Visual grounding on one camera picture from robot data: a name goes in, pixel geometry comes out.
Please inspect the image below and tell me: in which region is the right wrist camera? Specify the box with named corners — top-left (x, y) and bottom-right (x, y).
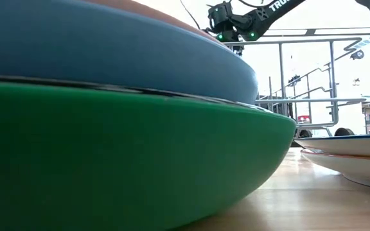
top-left (207, 1), bottom-right (234, 30)

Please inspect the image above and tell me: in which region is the horizontal ceiling beam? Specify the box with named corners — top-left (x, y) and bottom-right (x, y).
top-left (261, 27), bottom-right (370, 38)

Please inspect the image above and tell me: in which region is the green plate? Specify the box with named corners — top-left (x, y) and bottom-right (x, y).
top-left (0, 80), bottom-right (297, 231)

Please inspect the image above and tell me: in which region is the white plate blue rim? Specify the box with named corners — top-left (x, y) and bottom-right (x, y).
top-left (294, 133), bottom-right (370, 158)

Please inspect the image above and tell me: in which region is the dark background cabinet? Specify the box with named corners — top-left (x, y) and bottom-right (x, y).
top-left (258, 102), bottom-right (294, 119)

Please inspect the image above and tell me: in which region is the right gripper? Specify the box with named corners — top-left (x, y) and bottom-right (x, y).
top-left (215, 15), bottom-right (257, 43)

